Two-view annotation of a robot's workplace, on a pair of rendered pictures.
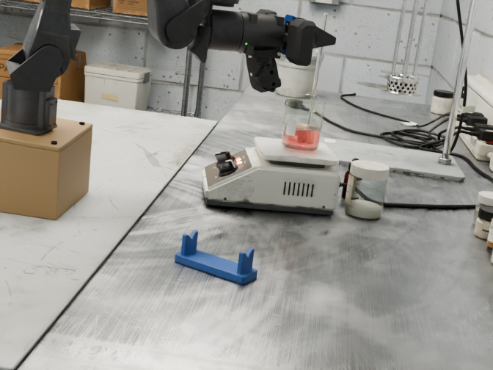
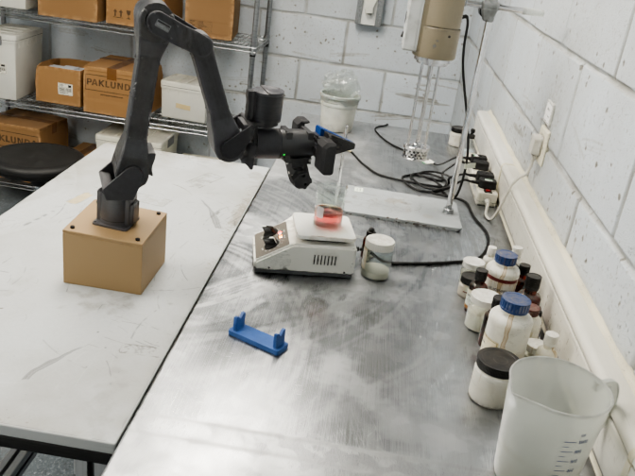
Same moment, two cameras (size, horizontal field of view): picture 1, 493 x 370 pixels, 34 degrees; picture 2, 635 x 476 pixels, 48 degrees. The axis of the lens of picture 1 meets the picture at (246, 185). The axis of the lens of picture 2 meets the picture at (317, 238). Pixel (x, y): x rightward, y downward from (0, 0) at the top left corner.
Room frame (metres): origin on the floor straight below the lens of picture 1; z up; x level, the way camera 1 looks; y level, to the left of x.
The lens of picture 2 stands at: (-0.11, -0.02, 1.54)
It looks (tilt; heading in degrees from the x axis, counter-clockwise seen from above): 23 degrees down; 358
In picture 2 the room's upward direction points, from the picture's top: 8 degrees clockwise
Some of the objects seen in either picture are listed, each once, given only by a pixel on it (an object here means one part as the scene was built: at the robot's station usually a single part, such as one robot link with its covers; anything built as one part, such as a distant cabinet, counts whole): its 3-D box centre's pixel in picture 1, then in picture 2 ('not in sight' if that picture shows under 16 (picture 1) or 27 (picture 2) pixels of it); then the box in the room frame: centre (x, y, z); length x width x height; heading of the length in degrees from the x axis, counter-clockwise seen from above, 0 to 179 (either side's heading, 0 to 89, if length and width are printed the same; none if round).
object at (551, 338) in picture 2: not in sight; (545, 356); (0.89, -0.45, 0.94); 0.03 x 0.03 x 0.09
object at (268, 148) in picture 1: (295, 150); (323, 227); (1.23, -0.07, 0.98); 0.12 x 0.12 x 0.01; 7
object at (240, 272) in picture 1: (216, 255); (258, 331); (0.90, 0.03, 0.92); 0.10 x 0.03 x 0.04; 61
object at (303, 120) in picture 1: (302, 123); (329, 207); (1.23, -0.08, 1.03); 0.07 x 0.06 x 0.08; 3
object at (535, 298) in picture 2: not in sight; (527, 301); (1.06, -0.45, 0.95); 0.04 x 0.04 x 0.11
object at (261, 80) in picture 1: (260, 69); (296, 170); (1.19, 0.00, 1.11); 0.07 x 0.06 x 0.07; 24
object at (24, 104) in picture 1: (29, 106); (118, 206); (1.08, 0.31, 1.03); 0.07 x 0.07 x 0.06; 81
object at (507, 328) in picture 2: not in sight; (506, 332); (0.92, -0.38, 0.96); 0.07 x 0.07 x 0.13
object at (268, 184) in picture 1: (275, 176); (308, 246); (1.22, -0.04, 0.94); 0.22 x 0.13 x 0.08; 97
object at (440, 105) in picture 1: (442, 102); (458, 136); (2.32, -0.53, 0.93); 0.06 x 0.06 x 0.06
